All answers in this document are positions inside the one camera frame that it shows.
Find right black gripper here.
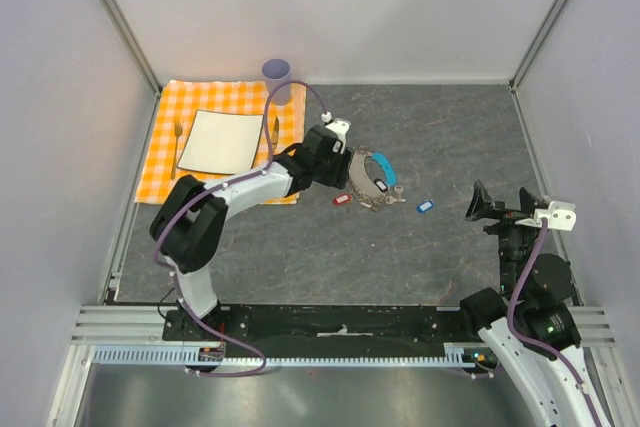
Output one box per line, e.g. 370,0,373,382
464,179,547,294

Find metal keyring plate blue handle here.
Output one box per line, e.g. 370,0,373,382
347,146,397,212

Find blue key tag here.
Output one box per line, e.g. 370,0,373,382
416,200,434,214

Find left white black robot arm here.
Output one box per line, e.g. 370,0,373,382
150,119,353,340

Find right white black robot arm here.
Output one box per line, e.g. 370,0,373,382
457,181,610,426

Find silver keys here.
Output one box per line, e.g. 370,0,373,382
385,185,406,205

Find red key tag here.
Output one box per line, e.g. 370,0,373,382
333,194,352,206

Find gold knife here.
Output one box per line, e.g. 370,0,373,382
260,117,280,176

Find lavender plastic cup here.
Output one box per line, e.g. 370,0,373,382
261,58,291,106

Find white square plate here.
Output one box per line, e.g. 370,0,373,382
177,110,263,175

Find gold fork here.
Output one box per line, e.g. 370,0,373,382
170,119,183,180

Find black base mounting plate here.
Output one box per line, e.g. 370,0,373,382
162,303,501,361

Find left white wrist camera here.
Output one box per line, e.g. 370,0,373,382
321,112,351,154

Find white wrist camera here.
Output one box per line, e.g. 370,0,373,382
321,112,351,154
515,200,577,232

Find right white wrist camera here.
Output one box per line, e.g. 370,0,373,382
515,200,577,232

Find slotted cable duct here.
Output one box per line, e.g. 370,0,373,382
92,345,475,368

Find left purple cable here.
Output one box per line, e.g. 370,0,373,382
154,80,333,378

